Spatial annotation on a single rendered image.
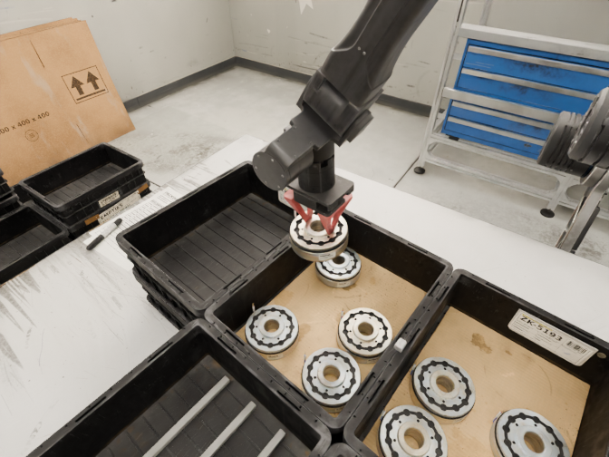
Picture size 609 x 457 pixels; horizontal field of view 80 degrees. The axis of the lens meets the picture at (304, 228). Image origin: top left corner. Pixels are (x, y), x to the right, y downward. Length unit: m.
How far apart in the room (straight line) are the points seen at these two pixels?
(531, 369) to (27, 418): 0.98
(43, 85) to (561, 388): 3.16
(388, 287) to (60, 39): 2.89
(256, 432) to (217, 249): 0.43
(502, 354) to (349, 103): 0.57
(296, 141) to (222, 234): 0.54
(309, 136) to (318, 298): 0.43
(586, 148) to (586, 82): 1.49
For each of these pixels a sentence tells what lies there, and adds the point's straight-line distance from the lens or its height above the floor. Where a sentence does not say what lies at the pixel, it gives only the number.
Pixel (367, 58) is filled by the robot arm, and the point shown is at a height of 1.35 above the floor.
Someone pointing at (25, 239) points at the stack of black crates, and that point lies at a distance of 1.95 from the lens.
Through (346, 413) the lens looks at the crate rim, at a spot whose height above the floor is 0.93.
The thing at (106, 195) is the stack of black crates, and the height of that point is 0.53.
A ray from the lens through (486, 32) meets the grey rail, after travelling 2.33.
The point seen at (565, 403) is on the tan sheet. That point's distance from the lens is 0.82.
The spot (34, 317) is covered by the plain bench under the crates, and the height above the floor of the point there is 0.70.
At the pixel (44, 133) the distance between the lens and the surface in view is 3.19.
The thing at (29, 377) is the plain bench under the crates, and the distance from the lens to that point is 1.04.
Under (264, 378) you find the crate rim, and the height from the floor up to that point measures 0.93.
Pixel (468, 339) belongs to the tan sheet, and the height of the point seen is 0.83.
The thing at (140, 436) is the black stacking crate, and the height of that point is 0.83.
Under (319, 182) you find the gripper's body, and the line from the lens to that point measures 0.53.
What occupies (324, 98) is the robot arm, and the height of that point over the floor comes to 1.29.
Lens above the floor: 1.47
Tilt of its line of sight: 43 degrees down
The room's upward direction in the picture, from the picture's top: straight up
